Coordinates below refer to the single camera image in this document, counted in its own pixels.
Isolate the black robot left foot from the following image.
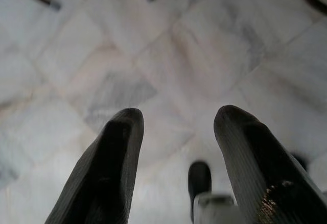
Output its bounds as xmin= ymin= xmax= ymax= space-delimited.
xmin=188 ymin=160 xmax=212 ymax=202

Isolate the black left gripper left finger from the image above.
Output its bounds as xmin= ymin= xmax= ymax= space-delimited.
xmin=44 ymin=107 xmax=145 ymax=224

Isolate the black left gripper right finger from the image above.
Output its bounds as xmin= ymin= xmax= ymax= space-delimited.
xmin=214 ymin=105 xmax=327 ymax=224

